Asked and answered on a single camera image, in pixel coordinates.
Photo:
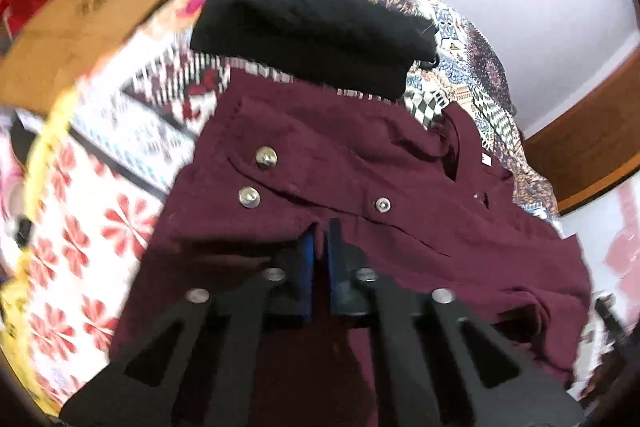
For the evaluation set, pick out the maroon button-up shirt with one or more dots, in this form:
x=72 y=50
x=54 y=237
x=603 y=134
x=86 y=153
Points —
x=427 y=206

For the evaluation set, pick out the wooden door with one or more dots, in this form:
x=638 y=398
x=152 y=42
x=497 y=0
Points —
x=594 y=145

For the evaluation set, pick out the wooden lap desk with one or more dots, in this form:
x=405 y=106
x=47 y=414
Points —
x=63 y=41

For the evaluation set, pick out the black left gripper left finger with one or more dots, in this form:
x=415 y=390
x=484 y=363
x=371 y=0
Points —
x=196 y=367

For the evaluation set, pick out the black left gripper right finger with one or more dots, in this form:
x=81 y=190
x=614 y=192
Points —
x=435 y=362

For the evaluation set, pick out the patchwork patterned bedspread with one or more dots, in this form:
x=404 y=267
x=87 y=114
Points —
x=94 y=180

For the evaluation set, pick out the black folded garment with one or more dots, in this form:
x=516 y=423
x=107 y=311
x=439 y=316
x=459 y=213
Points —
x=347 y=44

